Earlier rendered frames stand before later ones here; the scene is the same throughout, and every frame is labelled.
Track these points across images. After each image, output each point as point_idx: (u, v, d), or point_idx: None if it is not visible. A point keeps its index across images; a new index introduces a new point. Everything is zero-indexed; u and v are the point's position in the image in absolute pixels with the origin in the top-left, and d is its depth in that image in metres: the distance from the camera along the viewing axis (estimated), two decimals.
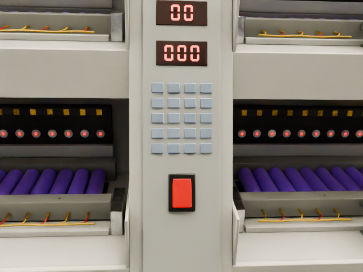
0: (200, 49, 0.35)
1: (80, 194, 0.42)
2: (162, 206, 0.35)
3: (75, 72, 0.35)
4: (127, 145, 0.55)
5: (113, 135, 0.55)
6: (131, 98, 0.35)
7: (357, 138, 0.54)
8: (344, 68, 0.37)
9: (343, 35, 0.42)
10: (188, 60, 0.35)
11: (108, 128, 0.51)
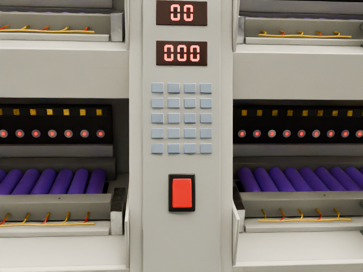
0: (200, 49, 0.35)
1: (80, 194, 0.42)
2: (162, 206, 0.35)
3: (75, 72, 0.35)
4: (127, 145, 0.55)
5: (113, 135, 0.55)
6: (131, 98, 0.35)
7: (357, 138, 0.54)
8: (344, 68, 0.37)
9: (343, 35, 0.42)
10: (188, 60, 0.35)
11: (108, 128, 0.51)
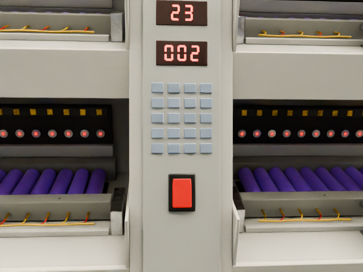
0: (200, 49, 0.35)
1: (80, 194, 0.42)
2: (162, 206, 0.35)
3: (75, 72, 0.35)
4: (127, 145, 0.55)
5: (113, 135, 0.55)
6: (131, 98, 0.35)
7: (357, 138, 0.54)
8: (344, 68, 0.37)
9: (343, 35, 0.42)
10: (188, 60, 0.35)
11: (108, 128, 0.51)
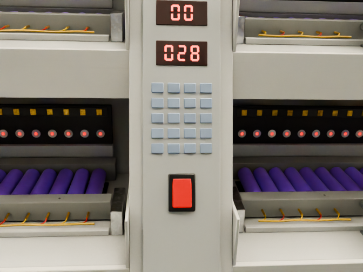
0: (200, 49, 0.35)
1: (80, 194, 0.42)
2: (162, 206, 0.35)
3: (75, 72, 0.35)
4: (127, 145, 0.55)
5: (113, 135, 0.55)
6: (131, 98, 0.35)
7: (357, 138, 0.54)
8: (344, 68, 0.37)
9: (343, 35, 0.42)
10: (188, 60, 0.35)
11: (108, 128, 0.51)
